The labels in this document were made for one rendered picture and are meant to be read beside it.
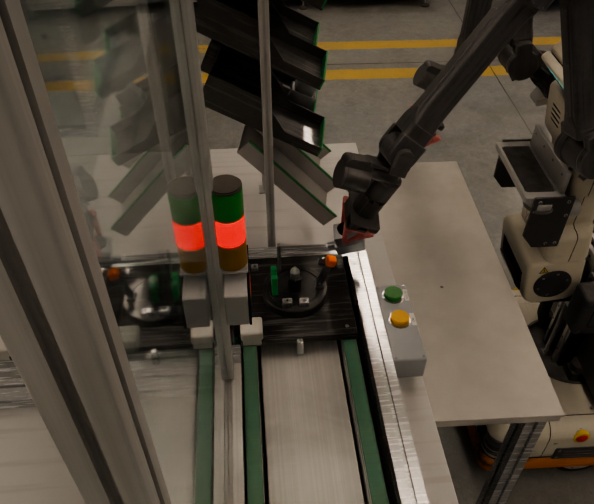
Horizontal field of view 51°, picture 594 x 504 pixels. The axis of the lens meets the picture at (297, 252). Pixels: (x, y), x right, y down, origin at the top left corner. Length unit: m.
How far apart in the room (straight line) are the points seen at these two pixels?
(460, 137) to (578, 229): 2.08
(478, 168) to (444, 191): 1.68
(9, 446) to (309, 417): 0.59
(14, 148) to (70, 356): 0.09
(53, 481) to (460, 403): 0.81
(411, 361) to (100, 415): 1.05
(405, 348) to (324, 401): 0.20
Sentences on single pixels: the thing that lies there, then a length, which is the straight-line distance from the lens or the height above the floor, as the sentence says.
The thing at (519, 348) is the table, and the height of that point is 0.86.
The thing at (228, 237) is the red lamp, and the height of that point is 1.33.
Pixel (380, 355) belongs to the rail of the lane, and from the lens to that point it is 1.27.
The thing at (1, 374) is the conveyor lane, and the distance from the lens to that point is 1.35.
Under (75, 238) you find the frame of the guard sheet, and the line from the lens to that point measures 0.21.
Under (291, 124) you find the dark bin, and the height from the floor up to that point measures 1.22.
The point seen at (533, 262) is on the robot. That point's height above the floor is 0.80.
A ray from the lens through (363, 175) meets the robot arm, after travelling 1.19.
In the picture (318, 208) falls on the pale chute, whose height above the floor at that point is 1.04.
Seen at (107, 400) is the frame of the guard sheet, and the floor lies 1.75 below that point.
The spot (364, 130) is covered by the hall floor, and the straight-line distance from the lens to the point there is 3.73.
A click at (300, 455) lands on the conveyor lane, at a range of 1.18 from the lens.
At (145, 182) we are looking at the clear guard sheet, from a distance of 0.42.
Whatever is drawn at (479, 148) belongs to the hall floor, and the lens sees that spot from 3.70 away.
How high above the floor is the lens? 1.95
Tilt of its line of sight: 43 degrees down
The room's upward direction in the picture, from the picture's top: straight up
